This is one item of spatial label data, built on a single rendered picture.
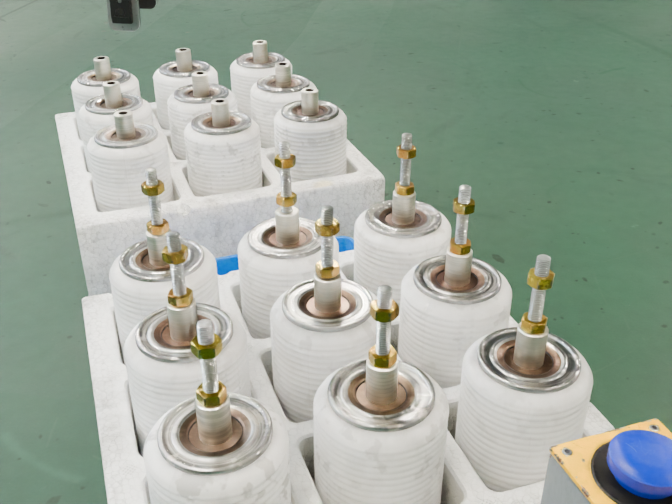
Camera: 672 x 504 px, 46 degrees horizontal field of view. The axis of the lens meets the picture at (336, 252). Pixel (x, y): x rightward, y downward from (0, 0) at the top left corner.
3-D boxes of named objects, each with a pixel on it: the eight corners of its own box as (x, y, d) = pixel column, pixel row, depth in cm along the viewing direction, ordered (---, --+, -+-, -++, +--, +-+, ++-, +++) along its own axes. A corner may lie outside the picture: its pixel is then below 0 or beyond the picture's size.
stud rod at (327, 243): (328, 294, 65) (328, 211, 61) (319, 290, 65) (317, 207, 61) (336, 288, 65) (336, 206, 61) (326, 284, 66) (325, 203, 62)
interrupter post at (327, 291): (337, 318, 65) (337, 284, 63) (309, 313, 65) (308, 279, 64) (346, 303, 67) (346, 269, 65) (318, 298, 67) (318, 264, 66)
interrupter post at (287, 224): (275, 235, 77) (273, 204, 75) (300, 234, 77) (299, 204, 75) (275, 248, 75) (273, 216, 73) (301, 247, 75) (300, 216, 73)
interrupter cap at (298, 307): (358, 343, 62) (358, 335, 62) (268, 325, 64) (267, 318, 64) (383, 292, 68) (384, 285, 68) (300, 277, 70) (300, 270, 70)
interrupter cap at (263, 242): (248, 223, 79) (248, 217, 78) (325, 221, 79) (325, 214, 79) (246, 263, 72) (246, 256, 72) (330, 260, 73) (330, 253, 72)
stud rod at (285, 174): (283, 221, 74) (280, 145, 70) (280, 216, 75) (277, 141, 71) (293, 219, 74) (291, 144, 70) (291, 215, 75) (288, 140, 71)
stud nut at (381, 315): (385, 326, 52) (386, 315, 51) (364, 317, 53) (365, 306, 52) (403, 313, 53) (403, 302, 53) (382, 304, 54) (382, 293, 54)
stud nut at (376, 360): (384, 372, 54) (384, 362, 53) (363, 362, 55) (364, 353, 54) (400, 358, 55) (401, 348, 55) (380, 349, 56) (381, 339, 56)
